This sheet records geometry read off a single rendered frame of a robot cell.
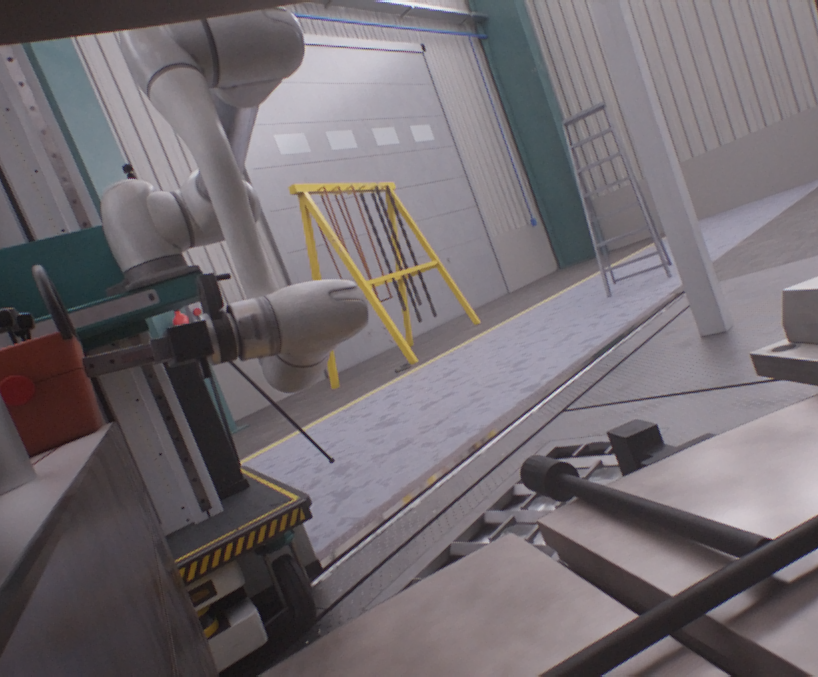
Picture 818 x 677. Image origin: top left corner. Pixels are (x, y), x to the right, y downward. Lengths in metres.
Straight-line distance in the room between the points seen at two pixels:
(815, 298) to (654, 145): 2.04
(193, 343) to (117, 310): 0.81
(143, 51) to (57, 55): 6.28
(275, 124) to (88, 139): 3.48
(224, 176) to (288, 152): 8.69
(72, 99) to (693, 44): 10.71
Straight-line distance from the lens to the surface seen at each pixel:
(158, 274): 1.67
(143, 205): 1.71
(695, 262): 3.27
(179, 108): 1.14
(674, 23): 14.12
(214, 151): 1.10
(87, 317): 1.65
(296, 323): 0.90
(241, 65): 1.25
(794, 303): 1.36
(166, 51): 1.19
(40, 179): 1.98
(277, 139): 9.76
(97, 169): 7.01
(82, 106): 7.28
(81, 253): 1.84
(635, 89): 3.30
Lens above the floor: 0.71
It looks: 5 degrees down
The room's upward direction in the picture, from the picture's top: 21 degrees counter-clockwise
